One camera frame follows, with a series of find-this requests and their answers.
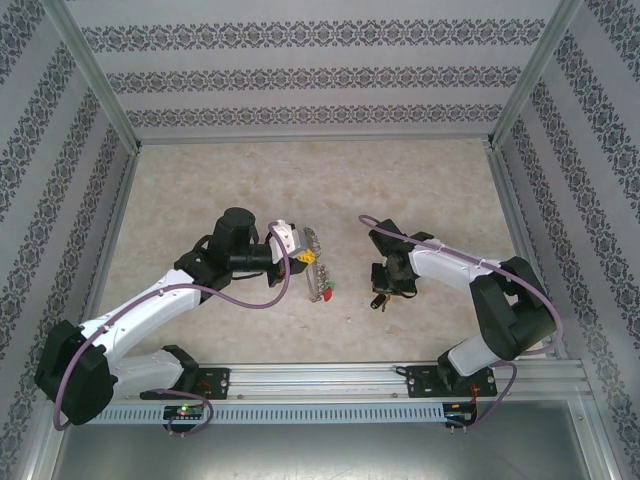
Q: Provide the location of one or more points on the metal crescent plate with keyrings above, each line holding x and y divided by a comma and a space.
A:
312, 280

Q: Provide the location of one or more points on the silver key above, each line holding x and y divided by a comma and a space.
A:
383, 306

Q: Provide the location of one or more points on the black plastic key tag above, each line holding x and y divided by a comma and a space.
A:
376, 302

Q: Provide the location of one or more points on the red plastic key tag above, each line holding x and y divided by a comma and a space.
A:
328, 295

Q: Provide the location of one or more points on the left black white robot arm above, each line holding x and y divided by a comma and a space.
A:
75, 370

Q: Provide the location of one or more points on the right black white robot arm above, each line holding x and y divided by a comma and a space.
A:
515, 310

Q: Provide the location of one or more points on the right small circuit board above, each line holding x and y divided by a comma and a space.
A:
460, 415

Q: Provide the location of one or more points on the small circuit board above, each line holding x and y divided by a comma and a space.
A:
460, 415
185, 412

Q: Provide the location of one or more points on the left small circuit board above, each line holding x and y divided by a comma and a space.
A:
185, 412

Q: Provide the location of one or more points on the grey sheet metal panel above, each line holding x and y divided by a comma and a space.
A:
320, 450

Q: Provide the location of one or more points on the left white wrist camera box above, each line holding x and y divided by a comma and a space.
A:
285, 237

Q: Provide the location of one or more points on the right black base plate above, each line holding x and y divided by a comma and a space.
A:
420, 382

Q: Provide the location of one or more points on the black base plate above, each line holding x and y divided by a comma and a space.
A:
420, 382
220, 382

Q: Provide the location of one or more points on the aluminium frame cross bar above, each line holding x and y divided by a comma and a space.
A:
315, 137

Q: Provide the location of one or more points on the aluminium mounting rail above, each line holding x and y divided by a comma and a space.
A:
320, 380

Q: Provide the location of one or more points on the aluminium side rail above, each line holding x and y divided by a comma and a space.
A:
515, 210
119, 210

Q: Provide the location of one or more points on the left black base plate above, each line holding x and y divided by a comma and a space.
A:
220, 382

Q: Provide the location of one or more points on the aluminium frame post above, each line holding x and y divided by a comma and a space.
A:
535, 65
90, 65

